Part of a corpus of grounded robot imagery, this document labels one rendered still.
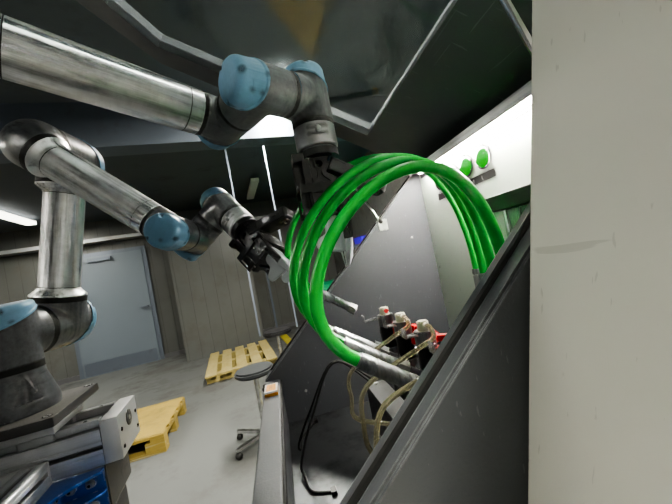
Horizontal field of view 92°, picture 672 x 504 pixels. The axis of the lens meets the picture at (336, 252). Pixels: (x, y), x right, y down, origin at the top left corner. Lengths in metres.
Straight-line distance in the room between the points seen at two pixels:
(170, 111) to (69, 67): 0.13
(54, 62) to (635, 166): 0.61
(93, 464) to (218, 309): 5.21
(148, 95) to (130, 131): 2.50
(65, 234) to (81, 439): 0.47
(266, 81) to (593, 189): 0.44
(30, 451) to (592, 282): 0.94
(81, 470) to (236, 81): 0.80
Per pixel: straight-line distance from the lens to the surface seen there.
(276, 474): 0.55
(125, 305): 7.16
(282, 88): 0.57
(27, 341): 0.95
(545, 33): 0.34
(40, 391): 0.95
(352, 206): 0.34
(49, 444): 0.94
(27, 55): 0.60
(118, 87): 0.61
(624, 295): 0.24
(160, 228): 0.74
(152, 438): 3.24
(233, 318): 6.06
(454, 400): 0.27
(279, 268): 0.70
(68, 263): 1.04
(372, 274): 0.92
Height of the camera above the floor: 1.23
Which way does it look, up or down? 1 degrees up
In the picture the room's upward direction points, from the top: 11 degrees counter-clockwise
